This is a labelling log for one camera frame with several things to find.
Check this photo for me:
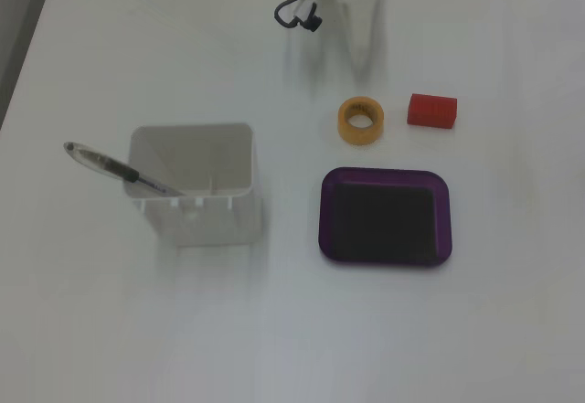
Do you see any red ribbed block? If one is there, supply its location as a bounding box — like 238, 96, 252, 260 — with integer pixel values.
406, 92, 459, 129

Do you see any white square box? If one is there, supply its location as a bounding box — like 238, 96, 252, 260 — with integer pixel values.
123, 122, 265, 248

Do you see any black cable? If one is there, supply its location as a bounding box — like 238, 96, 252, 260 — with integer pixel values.
272, 0, 323, 33

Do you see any purple tray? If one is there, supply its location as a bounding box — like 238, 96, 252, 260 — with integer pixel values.
317, 166, 454, 269

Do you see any clear ballpoint pen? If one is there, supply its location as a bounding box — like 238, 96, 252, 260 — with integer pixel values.
62, 141, 186, 197

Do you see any yellow tape roll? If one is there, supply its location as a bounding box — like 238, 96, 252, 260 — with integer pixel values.
337, 95, 385, 147

